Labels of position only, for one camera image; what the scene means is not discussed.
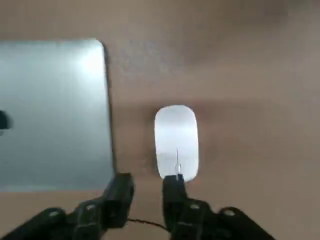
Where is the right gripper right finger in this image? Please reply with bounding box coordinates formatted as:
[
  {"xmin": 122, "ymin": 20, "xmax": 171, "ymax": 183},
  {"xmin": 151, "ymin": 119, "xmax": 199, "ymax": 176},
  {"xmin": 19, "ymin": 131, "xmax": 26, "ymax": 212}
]
[{"xmin": 162, "ymin": 174, "xmax": 276, "ymax": 240}]

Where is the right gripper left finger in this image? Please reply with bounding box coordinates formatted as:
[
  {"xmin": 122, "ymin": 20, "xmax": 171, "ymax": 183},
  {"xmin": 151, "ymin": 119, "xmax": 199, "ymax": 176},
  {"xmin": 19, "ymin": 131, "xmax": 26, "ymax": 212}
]
[{"xmin": 0, "ymin": 172, "xmax": 135, "ymax": 240}]

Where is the white computer mouse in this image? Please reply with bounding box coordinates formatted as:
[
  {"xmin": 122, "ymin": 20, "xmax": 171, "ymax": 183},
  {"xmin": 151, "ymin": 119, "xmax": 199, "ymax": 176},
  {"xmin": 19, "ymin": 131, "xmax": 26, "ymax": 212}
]
[{"xmin": 153, "ymin": 104, "xmax": 200, "ymax": 184}]

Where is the grey closed MacBook laptop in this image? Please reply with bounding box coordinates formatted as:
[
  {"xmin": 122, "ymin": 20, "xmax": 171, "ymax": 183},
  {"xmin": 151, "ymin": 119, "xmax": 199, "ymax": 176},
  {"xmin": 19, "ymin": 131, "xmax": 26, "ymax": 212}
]
[{"xmin": 0, "ymin": 38, "xmax": 118, "ymax": 194}]

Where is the thin black gripper wire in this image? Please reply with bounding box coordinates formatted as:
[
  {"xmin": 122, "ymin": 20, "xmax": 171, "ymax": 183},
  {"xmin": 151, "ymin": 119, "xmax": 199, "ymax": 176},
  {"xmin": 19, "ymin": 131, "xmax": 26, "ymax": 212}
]
[{"xmin": 126, "ymin": 218, "xmax": 171, "ymax": 230}]

